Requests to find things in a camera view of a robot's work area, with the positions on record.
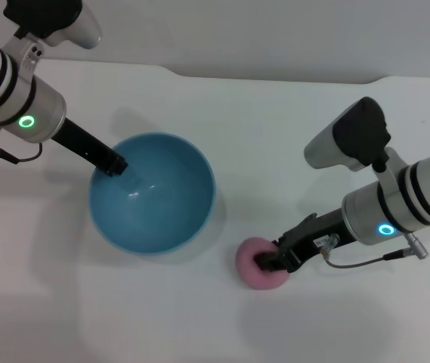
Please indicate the pink peach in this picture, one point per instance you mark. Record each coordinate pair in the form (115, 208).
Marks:
(248, 272)

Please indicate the blue bowl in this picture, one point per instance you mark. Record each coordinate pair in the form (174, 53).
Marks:
(154, 223)

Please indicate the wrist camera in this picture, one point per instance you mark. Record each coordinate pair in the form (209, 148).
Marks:
(56, 19)
(350, 132)

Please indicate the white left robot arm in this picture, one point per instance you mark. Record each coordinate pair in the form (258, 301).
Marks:
(10, 90)

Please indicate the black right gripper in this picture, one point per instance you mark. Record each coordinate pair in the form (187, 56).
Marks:
(313, 236)

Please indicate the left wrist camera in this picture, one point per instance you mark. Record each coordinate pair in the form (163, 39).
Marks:
(56, 19)

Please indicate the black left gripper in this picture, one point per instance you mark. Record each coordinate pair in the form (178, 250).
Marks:
(82, 145)

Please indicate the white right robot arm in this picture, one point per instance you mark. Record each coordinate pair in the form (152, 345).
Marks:
(399, 204)

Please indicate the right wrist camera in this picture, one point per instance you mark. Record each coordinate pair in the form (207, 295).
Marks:
(350, 132)

